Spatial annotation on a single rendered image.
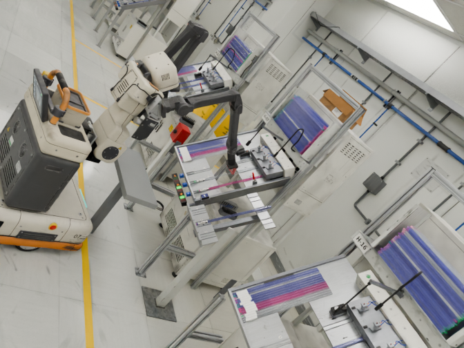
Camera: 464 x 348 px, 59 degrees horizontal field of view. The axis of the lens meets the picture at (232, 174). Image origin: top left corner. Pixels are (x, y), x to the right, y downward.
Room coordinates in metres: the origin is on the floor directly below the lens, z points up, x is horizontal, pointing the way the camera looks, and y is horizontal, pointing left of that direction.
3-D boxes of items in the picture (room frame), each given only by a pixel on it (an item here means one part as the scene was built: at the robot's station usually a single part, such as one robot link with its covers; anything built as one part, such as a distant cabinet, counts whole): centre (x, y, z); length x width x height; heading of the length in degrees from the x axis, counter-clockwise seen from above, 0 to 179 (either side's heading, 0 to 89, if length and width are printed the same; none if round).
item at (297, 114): (3.13, -0.16, 1.52); 0.51 x 0.13 x 0.27; 38
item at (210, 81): (4.27, 0.81, 0.66); 1.01 x 0.73 x 1.31; 128
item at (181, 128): (3.53, 0.59, 0.39); 0.24 x 0.24 x 0.78; 38
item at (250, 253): (3.25, -0.22, 0.31); 0.70 x 0.65 x 0.62; 38
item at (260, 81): (4.41, 0.66, 0.95); 1.35 x 0.82 x 1.90; 128
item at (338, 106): (3.40, -0.33, 1.82); 0.68 x 0.30 x 0.20; 38
